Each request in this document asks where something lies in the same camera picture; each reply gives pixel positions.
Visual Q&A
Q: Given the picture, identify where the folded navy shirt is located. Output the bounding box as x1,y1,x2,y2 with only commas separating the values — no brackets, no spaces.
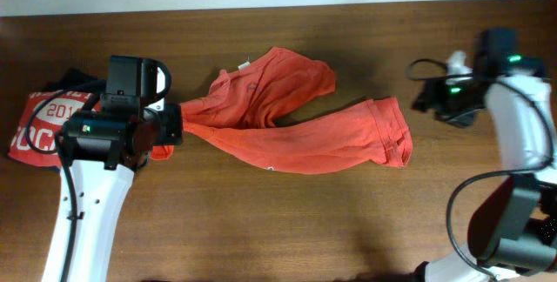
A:
41,68,97,91

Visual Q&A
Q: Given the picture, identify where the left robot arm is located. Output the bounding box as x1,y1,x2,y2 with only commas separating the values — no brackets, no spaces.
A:
42,56,183,281

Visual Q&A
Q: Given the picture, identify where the orange soccer t-shirt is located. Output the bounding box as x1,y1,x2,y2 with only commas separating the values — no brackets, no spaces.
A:
150,46,413,175

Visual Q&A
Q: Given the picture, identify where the folded red 2013 soccer shirt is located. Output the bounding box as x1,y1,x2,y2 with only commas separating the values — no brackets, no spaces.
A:
8,91,92,168

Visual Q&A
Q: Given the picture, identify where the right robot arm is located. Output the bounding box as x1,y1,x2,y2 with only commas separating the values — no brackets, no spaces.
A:
411,27,556,282

